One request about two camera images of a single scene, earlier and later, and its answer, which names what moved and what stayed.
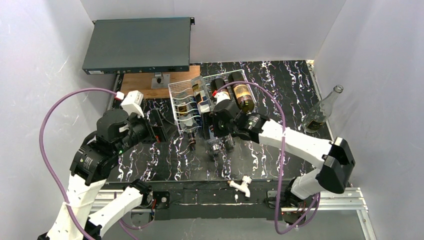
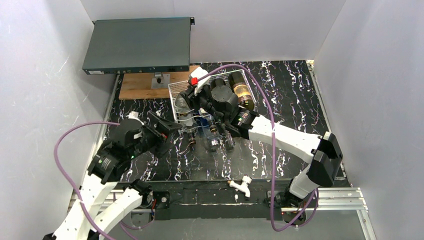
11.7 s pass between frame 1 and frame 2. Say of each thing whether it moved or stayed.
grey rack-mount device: stayed
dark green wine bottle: stayed
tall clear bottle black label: moved
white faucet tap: stayed
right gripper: moved
